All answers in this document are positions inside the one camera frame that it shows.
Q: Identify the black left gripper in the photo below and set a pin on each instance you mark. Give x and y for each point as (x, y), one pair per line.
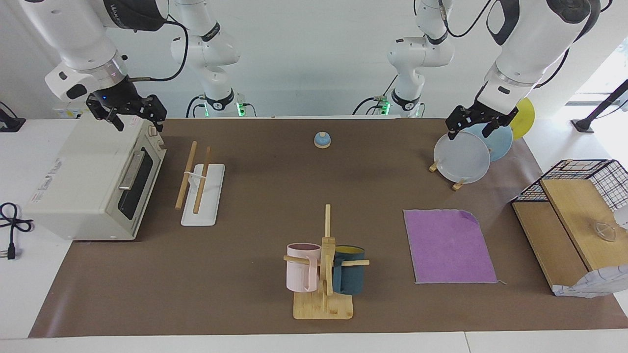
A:
(483, 115)

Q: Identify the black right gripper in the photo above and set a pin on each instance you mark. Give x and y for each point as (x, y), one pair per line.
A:
(122, 100)

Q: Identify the purple and grey towel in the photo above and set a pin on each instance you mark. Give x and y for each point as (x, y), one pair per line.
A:
(449, 245)

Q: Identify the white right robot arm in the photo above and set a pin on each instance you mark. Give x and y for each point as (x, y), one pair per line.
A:
(73, 34)

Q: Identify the wooden plate rack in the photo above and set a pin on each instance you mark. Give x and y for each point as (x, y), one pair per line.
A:
(458, 185)

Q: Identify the white towel rack wooden rods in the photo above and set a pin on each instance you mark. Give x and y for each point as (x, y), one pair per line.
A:
(203, 206)

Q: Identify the grey plate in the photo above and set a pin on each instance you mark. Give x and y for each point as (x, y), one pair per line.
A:
(461, 159)

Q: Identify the light blue plate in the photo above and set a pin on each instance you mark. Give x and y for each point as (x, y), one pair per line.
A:
(501, 142)

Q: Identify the yellow plate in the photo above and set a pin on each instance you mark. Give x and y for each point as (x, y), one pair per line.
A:
(526, 120)

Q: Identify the white power strip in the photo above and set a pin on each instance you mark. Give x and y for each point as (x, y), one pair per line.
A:
(66, 113)

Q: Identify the beige toaster oven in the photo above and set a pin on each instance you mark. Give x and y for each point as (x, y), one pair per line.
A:
(73, 186)

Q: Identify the black stand leg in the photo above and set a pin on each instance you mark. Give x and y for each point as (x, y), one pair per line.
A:
(596, 113)

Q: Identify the wooden shelf box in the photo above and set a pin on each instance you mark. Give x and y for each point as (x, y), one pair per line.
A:
(569, 215)

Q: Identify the brown table mat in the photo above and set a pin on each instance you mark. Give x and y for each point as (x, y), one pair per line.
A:
(245, 206)

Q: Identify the small blue round bell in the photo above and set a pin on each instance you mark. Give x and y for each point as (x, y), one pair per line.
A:
(322, 141)

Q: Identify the clear glass lid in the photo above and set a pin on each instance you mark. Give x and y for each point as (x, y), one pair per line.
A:
(604, 230)

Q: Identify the white crumpled paper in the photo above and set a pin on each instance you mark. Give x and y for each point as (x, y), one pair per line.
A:
(622, 215)

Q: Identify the dark blue mug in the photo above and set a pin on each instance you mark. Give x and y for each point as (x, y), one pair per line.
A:
(351, 279)

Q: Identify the white patterned paper sheet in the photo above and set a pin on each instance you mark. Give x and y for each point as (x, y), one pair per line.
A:
(593, 284)

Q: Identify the pink mug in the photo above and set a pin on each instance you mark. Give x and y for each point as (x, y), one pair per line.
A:
(297, 277)

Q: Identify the wooden mug tree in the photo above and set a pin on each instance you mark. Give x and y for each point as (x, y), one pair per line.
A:
(324, 306)

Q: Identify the black clamp mount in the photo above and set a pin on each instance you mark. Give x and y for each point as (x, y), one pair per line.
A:
(10, 123)

